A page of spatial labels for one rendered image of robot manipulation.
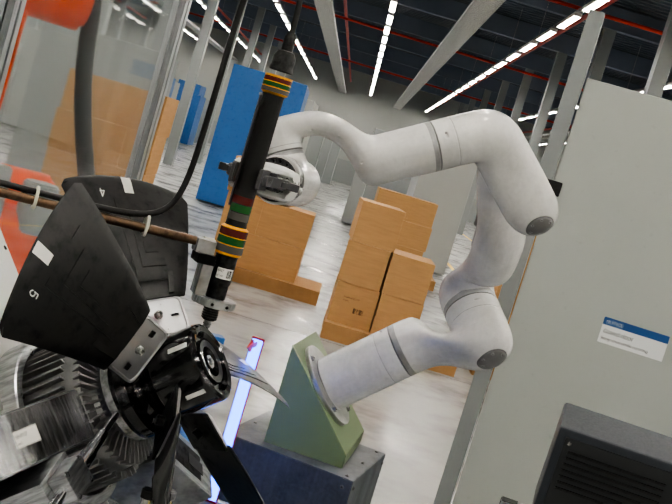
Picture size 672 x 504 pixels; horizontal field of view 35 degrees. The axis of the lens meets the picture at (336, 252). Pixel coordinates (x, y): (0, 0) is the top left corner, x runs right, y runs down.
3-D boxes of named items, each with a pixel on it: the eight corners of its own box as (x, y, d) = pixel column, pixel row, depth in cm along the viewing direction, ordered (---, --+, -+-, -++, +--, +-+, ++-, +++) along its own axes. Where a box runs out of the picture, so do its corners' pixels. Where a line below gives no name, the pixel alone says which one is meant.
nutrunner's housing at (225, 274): (199, 320, 164) (284, 29, 160) (193, 314, 168) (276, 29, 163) (223, 325, 166) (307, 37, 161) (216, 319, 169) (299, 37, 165)
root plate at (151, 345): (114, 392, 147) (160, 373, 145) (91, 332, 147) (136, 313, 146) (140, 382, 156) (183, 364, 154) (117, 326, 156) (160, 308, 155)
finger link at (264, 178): (284, 195, 168) (273, 194, 162) (265, 190, 169) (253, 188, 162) (290, 176, 168) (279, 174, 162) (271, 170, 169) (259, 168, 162)
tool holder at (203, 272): (184, 302, 161) (202, 240, 160) (174, 292, 167) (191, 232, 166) (239, 315, 164) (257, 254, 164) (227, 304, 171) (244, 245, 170)
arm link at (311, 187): (296, 145, 182) (309, 197, 182) (313, 150, 195) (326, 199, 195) (250, 158, 184) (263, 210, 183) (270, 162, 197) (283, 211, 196)
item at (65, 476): (62, 508, 133) (46, 481, 132) (78, 485, 138) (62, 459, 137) (79, 501, 132) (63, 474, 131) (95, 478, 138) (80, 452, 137)
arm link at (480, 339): (402, 342, 242) (498, 297, 238) (426, 409, 230) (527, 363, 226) (382, 316, 233) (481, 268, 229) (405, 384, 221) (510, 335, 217)
